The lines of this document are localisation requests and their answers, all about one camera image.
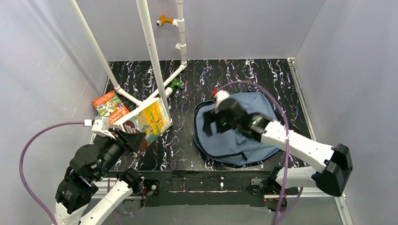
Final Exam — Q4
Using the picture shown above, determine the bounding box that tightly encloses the yellow illustrated cover book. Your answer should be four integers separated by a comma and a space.
111, 97, 172, 153

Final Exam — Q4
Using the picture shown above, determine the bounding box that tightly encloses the blue backpack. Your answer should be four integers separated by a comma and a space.
193, 92, 279, 166

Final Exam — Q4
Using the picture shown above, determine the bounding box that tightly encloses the orange green treehouse book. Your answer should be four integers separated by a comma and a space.
92, 90, 129, 125

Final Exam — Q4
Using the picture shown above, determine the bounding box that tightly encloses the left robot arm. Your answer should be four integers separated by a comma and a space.
53, 130, 147, 225

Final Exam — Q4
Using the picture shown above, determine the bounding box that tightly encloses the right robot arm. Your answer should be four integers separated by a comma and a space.
194, 97, 353, 197

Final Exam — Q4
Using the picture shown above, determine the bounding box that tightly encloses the green white pipe fitting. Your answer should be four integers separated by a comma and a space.
165, 78, 185, 97

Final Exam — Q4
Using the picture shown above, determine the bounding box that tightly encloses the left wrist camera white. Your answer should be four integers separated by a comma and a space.
83, 116, 115, 139

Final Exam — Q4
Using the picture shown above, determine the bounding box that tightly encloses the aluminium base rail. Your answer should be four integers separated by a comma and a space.
57, 169, 355, 225

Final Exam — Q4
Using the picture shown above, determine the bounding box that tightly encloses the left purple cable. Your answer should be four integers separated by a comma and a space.
19, 119, 147, 225

